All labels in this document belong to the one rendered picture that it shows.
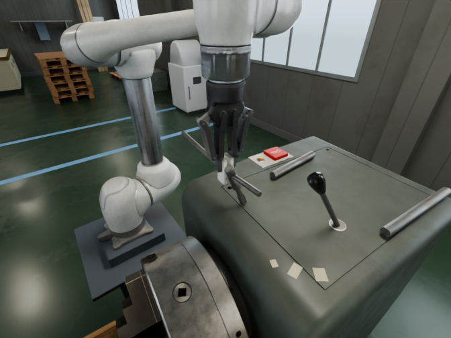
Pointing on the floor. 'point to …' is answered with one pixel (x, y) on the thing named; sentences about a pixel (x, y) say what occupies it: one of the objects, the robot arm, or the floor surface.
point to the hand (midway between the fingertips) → (225, 168)
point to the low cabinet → (9, 74)
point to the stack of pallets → (64, 76)
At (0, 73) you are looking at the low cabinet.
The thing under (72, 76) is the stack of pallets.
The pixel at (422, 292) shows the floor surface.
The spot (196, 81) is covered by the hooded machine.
